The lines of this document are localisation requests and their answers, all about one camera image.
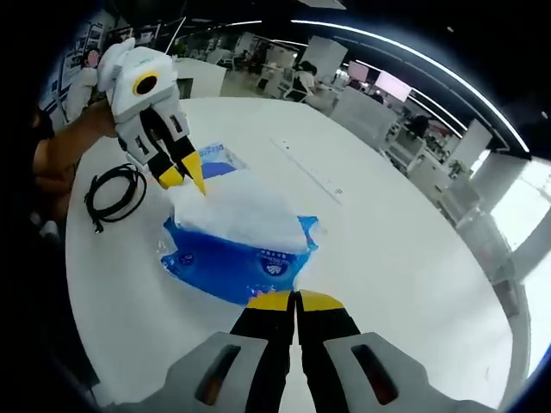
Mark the blue tissue pack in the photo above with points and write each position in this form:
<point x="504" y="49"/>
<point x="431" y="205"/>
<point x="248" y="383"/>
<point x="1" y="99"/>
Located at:
<point x="215" y="266"/>

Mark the blue and white wall display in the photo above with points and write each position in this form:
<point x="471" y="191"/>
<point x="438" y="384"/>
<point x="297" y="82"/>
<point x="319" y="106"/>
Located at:
<point x="69" y="64"/>

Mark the small green potted plant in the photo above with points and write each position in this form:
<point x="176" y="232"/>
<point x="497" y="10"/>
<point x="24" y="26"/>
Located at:
<point x="181" y="48"/>

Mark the grey mesh office chair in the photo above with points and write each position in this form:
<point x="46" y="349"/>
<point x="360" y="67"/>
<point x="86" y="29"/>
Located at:
<point x="363" y="116"/>

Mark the blue wipes packet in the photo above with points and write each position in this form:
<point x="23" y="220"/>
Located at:
<point x="215" y="157"/>

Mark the pink wall screen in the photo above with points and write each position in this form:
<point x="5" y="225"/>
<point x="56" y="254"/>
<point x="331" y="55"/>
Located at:
<point x="358" y="71"/>

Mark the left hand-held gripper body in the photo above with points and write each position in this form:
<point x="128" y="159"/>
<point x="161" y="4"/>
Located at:
<point x="129" y="69"/>

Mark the white ceiling light strip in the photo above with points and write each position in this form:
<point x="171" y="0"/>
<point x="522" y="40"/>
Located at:
<point x="430" y="56"/>

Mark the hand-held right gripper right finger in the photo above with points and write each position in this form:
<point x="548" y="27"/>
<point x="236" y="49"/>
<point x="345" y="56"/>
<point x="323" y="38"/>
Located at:
<point x="344" y="370"/>

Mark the white side desk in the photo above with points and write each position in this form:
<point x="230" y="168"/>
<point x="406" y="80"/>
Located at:
<point x="202" y="77"/>

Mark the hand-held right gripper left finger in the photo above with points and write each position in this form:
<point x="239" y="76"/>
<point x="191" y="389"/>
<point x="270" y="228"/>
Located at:
<point x="224" y="370"/>

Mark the white wall screen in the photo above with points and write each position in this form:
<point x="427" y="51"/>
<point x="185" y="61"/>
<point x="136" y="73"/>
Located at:
<point x="394" y="85"/>

